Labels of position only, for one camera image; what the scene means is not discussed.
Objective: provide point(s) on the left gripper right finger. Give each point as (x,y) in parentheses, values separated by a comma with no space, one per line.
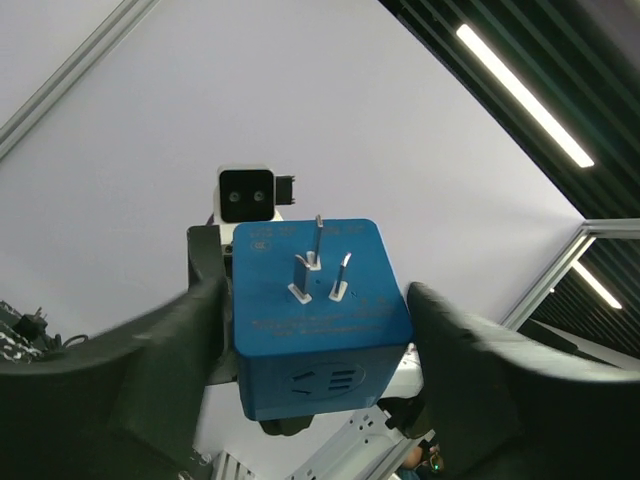
(504,406)

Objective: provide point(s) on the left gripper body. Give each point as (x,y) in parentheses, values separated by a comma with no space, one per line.
(210,257)

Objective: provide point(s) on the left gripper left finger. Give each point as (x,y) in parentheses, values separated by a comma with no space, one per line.
(122,405)

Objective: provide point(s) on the blue cube plug adapter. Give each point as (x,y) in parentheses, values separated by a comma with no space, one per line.
(320,322)

